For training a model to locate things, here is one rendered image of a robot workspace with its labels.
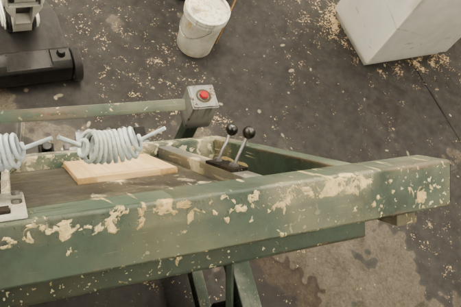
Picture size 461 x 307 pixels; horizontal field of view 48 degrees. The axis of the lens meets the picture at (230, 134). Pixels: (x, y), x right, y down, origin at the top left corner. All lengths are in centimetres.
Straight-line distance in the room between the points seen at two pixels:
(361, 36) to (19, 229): 354
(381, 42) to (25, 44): 240
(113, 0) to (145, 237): 301
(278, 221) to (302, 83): 287
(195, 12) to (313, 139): 114
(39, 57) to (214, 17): 108
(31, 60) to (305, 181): 238
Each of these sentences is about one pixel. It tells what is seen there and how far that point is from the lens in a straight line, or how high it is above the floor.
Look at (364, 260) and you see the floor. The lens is 335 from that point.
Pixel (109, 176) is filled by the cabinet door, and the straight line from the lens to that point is 165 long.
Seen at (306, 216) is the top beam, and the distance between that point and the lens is 98.
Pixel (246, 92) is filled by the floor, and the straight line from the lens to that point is 354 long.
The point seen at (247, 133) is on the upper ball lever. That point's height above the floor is 154.
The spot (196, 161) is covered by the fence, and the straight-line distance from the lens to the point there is 167.
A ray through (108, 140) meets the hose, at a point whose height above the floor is 188.
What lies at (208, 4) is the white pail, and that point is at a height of 35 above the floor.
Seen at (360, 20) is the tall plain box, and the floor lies 22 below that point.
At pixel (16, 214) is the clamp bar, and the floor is 193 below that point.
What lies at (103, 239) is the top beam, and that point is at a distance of 85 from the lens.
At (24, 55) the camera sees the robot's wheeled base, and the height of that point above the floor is 19.
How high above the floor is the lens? 271
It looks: 55 degrees down
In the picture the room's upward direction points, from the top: 32 degrees clockwise
